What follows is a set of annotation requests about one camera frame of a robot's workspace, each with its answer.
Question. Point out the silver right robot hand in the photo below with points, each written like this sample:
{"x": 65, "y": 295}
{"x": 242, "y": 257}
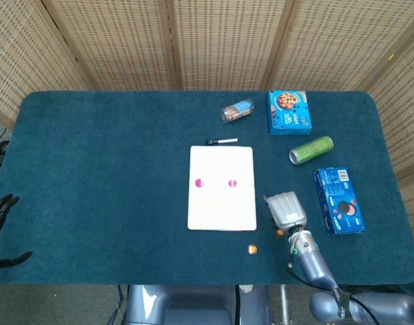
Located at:
{"x": 288, "y": 211}

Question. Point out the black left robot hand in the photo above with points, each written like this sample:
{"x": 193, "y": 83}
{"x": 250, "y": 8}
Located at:
{"x": 1, "y": 210}

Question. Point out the yellow round magnet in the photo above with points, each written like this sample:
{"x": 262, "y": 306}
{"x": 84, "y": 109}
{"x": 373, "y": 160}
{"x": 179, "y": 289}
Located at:
{"x": 280, "y": 232}
{"x": 252, "y": 249}

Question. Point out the red round magnet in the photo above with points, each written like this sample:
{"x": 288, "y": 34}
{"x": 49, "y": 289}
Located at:
{"x": 232, "y": 183}
{"x": 200, "y": 183}

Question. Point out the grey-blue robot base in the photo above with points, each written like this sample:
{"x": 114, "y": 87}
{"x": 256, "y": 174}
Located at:
{"x": 193, "y": 304}

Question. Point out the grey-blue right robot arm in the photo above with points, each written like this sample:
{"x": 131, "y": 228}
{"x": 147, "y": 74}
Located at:
{"x": 315, "y": 267}

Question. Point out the dark blue Oreo box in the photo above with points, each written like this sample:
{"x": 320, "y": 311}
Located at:
{"x": 338, "y": 199}

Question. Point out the green drink can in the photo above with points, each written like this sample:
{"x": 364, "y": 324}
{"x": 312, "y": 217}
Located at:
{"x": 311, "y": 150}

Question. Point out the white magnetic whiteboard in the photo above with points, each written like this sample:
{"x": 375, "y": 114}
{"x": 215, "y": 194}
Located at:
{"x": 222, "y": 210}

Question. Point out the metal table leg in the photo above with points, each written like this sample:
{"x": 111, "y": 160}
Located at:
{"x": 284, "y": 304}

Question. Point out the white marker with black cap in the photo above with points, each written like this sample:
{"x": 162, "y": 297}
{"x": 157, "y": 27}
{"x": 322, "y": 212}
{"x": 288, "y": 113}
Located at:
{"x": 227, "y": 140}

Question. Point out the light blue cookie box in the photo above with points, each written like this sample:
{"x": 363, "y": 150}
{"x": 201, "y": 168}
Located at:
{"x": 289, "y": 113}

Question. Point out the dark teal table mat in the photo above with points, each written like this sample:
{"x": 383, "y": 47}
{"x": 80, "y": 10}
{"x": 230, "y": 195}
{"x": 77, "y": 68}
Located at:
{"x": 108, "y": 186}

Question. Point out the clear plastic snack jar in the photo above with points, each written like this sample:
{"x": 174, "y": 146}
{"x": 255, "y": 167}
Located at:
{"x": 237, "y": 111}

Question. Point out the woven bamboo folding screen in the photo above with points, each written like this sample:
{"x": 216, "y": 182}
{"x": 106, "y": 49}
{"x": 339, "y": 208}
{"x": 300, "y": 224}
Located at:
{"x": 220, "y": 44}

